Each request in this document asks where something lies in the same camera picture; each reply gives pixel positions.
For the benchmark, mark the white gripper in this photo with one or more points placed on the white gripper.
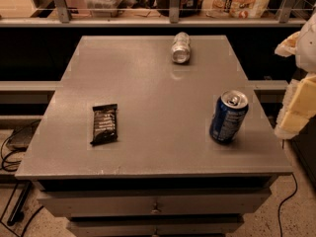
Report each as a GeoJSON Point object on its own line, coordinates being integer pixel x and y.
{"type": "Point", "coordinates": [308, 51]}

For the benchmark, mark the blue pepsi can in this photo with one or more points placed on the blue pepsi can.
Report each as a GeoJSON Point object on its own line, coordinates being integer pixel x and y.
{"type": "Point", "coordinates": [230, 110]}

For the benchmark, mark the silver can lying down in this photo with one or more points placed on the silver can lying down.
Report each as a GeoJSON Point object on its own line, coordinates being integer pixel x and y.
{"type": "Point", "coordinates": [181, 48]}

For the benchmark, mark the black rxbar chocolate wrapper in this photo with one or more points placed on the black rxbar chocolate wrapper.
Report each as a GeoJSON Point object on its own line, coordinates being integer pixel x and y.
{"type": "Point", "coordinates": [105, 128]}

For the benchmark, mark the grey cabinet upper drawer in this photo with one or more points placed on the grey cabinet upper drawer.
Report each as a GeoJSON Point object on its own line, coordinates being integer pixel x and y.
{"type": "Point", "coordinates": [150, 203]}

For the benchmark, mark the grey cabinet drawer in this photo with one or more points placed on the grey cabinet drawer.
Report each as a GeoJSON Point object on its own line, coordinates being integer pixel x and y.
{"type": "Point", "coordinates": [150, 203]}
{"type": "Point", "coordinates": [103, 229]}

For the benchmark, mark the grey cabinet lower drawer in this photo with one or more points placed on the grey cabinet lower drawer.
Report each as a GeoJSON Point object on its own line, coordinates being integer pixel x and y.
{"type": "Point", "coordinates": [103, 229]}

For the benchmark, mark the metal railing shelf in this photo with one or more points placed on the metal railing shelf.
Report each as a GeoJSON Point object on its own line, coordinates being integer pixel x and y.
{"type": "Point", "coordinates": [138, 13]}

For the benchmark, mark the dark power adapter box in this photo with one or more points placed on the dark power adapter box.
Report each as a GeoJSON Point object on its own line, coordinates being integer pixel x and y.
{"type": "Point", "coordinates": [20, 138]}

